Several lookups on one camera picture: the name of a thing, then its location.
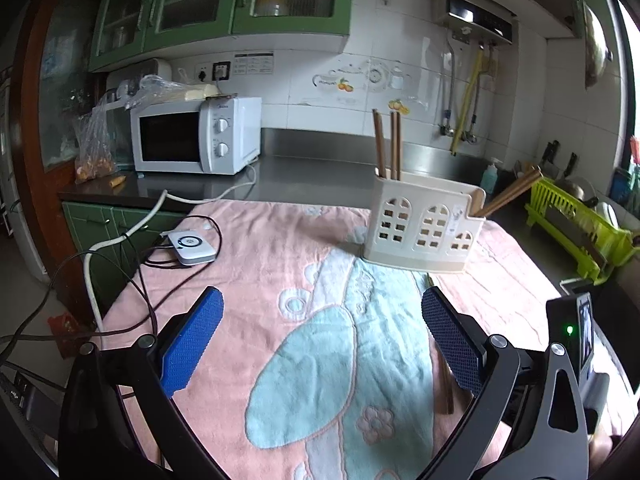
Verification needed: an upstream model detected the black kitchen knife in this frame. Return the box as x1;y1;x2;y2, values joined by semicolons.
539;140;560;170

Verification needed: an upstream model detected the green dish drying rack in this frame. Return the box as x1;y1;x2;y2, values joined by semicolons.
525;178;639;285

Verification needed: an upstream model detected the yellow gas hose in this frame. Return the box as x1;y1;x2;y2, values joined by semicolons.
449;49;485;157

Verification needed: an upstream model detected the cream plastic utensil holder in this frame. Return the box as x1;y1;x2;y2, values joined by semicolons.
363;171;486;273

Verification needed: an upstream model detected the black cable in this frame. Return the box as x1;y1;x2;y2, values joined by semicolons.
0;213;225;401

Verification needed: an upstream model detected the hanging metal pot lid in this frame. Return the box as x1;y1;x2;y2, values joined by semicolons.
582;3;613;89

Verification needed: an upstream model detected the person's right hand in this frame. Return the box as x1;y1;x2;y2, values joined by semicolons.
589;434;620;470

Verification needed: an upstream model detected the pink towel with blue airplane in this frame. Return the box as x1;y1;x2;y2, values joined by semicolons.
103;200;558;479

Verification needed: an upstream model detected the white microwave oven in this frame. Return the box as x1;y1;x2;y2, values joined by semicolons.
130;98;262;176

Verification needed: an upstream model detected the white power cable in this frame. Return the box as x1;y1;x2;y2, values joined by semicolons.
82;160;258;336

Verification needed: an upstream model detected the white plate in rack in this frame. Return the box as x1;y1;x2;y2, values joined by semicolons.
594;200;618;228

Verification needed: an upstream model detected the wall gas water heater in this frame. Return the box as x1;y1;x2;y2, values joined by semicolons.
431;0;514;46

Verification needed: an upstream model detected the blue soap dispenser bottle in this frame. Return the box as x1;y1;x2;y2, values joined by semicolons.
480;157;502;194

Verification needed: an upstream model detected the small white round-dial device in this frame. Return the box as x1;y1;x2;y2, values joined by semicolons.
167;231;217;266

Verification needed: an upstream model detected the plastic bag with food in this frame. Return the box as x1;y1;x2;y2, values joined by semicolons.
74;75;198;183

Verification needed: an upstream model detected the green wall cabinet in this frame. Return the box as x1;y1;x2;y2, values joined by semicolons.
90;0;352;72

